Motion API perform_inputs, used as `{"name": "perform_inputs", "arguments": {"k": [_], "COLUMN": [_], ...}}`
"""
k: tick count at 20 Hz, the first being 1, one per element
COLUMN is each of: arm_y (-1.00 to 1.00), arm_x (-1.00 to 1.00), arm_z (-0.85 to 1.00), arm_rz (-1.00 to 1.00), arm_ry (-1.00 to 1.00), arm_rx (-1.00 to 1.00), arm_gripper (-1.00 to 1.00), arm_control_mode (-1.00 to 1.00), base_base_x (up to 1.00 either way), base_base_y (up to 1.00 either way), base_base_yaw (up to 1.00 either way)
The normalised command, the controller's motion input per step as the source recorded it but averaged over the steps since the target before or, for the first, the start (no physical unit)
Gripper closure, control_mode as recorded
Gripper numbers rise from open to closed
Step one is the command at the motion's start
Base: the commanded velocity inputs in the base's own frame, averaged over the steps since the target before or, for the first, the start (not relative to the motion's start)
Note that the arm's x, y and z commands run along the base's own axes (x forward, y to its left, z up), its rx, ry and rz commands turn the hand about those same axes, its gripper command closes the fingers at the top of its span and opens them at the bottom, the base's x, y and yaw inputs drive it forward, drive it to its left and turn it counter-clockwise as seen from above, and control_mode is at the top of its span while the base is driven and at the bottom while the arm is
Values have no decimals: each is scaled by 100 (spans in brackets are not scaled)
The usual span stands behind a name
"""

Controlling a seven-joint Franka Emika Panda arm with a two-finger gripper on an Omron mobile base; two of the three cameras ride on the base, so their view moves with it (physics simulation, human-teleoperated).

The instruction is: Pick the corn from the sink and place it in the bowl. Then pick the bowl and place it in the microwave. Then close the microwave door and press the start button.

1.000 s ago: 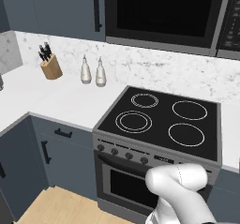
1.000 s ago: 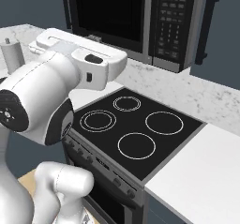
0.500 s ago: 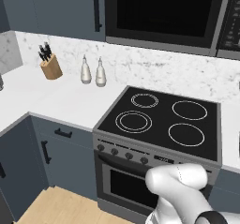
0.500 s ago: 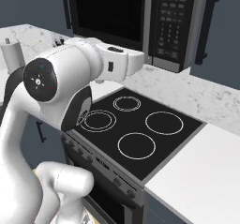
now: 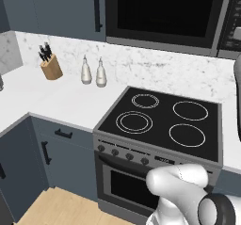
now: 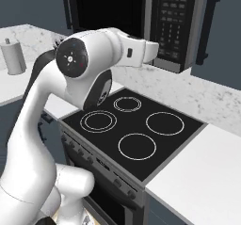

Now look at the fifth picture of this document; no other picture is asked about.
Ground grey-blue base cupboard door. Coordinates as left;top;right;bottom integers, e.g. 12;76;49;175
37;134;99;202
0;115;50;222

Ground oven door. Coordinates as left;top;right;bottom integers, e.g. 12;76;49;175
94;152;166;217

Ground black built-in microwave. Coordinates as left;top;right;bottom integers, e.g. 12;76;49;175
104;0;241;60

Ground white bottle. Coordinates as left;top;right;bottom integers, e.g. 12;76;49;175
95;56;108;88
80;54;93;86

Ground black hob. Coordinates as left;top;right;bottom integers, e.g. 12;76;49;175
93;86;224;168

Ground grey-blue drawer front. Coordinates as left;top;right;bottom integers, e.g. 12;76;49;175
30;116;95;151
215;168;241;199

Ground grey oven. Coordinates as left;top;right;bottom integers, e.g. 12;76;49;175
92;86;224;225

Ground wooden knife block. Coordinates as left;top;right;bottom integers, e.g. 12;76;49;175
40;53;64;81

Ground oven door handle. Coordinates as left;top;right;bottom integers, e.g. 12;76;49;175
98;153;153;177

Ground black drawer handle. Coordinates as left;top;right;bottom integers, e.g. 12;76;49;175
54;128;73;139

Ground black base cupboard handle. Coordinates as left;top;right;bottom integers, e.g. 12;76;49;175
0;162;7;180
40;140;53;166

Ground black wall cupboard handle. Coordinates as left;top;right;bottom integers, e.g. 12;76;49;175
92;0;104;33

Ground grey-blue wall cupboard door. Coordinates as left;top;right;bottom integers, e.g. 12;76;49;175
29;0;107;43
0;0;32;35

